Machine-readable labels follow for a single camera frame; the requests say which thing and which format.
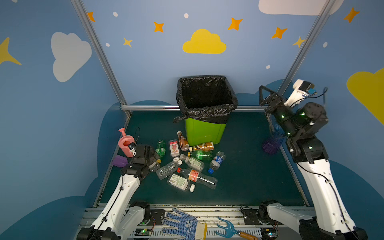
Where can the pink plastic watering can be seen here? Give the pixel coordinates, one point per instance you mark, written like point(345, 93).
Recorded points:
point(124, 142)

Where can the gold label brown bottle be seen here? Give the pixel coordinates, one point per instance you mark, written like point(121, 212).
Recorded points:
point(209, 146)

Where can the black bin liner bag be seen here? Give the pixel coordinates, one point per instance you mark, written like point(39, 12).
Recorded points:
point(209, 99)

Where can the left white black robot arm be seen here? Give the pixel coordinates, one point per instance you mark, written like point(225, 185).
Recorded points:
point(117, 220)

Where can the long orange label red-cap bottle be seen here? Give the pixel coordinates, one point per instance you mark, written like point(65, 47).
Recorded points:
point(199, 178)

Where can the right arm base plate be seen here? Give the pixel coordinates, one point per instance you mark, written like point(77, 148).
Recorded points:
point(251, 216)

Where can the crushed green plastic bottle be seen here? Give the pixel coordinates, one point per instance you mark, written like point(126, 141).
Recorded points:
point(161, 148)

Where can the guava juice clear bottle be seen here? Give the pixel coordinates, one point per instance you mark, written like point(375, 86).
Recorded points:
point(174, 148)

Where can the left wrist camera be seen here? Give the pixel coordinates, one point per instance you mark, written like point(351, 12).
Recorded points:
point(132, 148)

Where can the green plastic waste bin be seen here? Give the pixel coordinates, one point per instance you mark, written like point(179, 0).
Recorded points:
point(199, 132)

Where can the green soda bottle yellow cap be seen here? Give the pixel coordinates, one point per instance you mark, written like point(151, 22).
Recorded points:
point(201, 155)

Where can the small orange label bottle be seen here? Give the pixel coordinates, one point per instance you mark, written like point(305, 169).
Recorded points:
point(155, 166)

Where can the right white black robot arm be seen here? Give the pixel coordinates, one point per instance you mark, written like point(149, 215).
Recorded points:
point(331, 221)

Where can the brown coffee drink bottle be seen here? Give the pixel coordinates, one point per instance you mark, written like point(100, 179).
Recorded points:
point(183, 143)

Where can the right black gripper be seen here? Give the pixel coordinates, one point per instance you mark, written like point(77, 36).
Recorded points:
point(274, 103)

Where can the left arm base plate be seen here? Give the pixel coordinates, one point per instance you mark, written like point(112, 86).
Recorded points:
point(156, 217)

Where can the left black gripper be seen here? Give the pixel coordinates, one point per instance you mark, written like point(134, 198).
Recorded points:
point(143, 160)

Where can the white blue dotted work glove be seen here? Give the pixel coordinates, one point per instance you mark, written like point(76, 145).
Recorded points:
point(183, 226)

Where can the teal hand rake tool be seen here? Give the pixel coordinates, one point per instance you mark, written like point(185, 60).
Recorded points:
point(231, 231)

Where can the purple toy shovel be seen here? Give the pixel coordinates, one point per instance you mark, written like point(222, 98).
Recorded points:
point(120, 161)

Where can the purple translucent plastic vase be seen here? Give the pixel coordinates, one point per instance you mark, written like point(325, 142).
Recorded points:
point(272, 144)

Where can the blue cap water bottle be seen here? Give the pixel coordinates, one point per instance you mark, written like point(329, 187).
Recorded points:
point(216, 162)

